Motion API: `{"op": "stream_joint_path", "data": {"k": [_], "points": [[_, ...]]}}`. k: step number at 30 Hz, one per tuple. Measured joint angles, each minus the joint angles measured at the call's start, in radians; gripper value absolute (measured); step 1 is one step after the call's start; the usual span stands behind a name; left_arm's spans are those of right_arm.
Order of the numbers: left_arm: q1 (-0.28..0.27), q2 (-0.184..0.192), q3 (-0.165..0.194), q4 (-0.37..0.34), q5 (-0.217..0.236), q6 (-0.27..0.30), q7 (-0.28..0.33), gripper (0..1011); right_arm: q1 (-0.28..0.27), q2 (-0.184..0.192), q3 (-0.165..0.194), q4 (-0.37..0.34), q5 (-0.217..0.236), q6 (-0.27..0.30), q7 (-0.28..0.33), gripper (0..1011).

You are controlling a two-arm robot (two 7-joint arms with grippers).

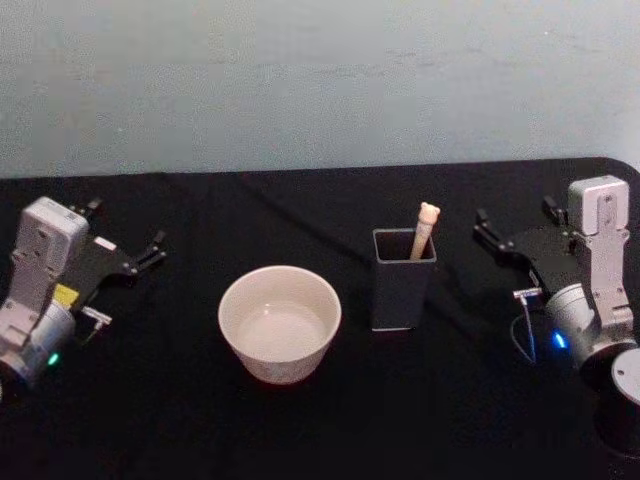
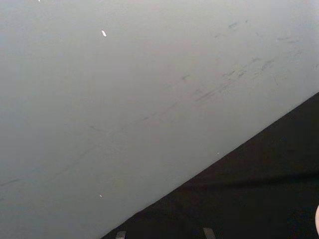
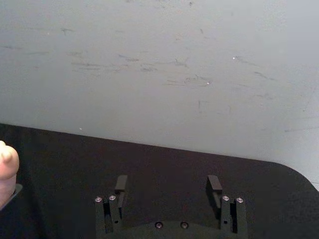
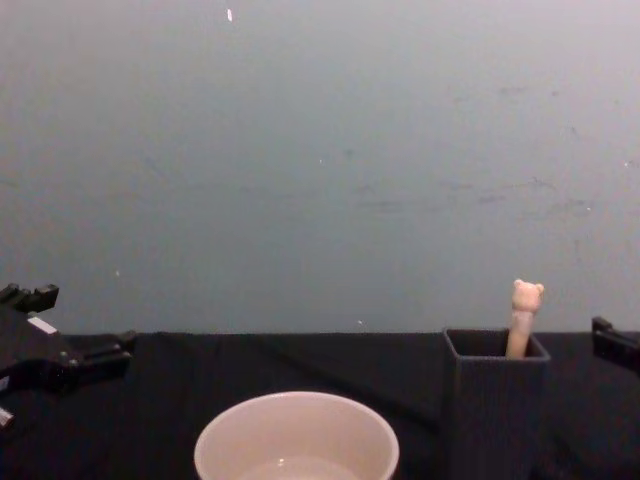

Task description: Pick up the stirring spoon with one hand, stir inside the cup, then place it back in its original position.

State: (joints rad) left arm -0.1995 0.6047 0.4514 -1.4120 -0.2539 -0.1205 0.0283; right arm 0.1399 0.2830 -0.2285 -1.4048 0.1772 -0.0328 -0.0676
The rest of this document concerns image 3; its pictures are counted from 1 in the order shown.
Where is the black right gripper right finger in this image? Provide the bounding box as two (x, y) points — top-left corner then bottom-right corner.
(205, 175), (248, 235)

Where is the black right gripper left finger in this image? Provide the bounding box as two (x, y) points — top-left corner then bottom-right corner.
(94, 174), (129, 235)

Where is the person's hand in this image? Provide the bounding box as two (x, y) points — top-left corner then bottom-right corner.
(0, 140), (20, 210)

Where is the black table cloth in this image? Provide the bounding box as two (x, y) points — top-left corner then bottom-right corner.
(0, 123), (319, 239)

